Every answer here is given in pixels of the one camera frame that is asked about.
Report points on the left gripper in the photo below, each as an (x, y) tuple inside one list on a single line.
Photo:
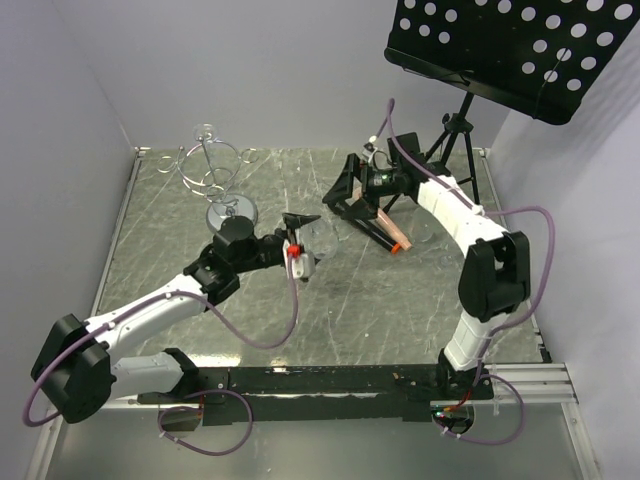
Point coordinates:
[(295, 222)]

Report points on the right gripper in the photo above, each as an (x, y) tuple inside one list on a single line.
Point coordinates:
[(343, 186)]

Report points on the clear wine glass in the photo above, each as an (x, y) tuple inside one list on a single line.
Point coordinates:
[(425, 228), (205, 133), (446, 260), (320, 238)]

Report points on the chrome wine glass rack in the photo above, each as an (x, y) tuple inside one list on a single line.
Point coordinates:
[(210, 171)]

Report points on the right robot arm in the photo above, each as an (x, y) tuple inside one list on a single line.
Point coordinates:
[(495, 277)]

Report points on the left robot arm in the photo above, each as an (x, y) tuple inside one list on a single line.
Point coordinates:
[(84, 363)]

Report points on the pink microphone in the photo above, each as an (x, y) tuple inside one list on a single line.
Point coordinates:
[(390, 232)]

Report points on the black microphone orange end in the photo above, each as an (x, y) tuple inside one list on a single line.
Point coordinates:
[(379, 236)]

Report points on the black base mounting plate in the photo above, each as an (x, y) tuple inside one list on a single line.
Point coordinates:
[(306, 393)]

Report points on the black perforated music stand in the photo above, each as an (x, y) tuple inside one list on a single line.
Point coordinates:
[(538, 58)]

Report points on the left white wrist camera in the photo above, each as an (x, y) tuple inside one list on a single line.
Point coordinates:
[(299, 265)]

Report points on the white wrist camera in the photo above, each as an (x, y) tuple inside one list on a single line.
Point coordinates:
[(371, 150), (299, 265)]

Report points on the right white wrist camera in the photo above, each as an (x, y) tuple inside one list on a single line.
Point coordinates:
[(371, 150)]

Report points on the aluminium frame rail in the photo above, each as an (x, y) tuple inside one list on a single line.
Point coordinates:
[(537, 383)]

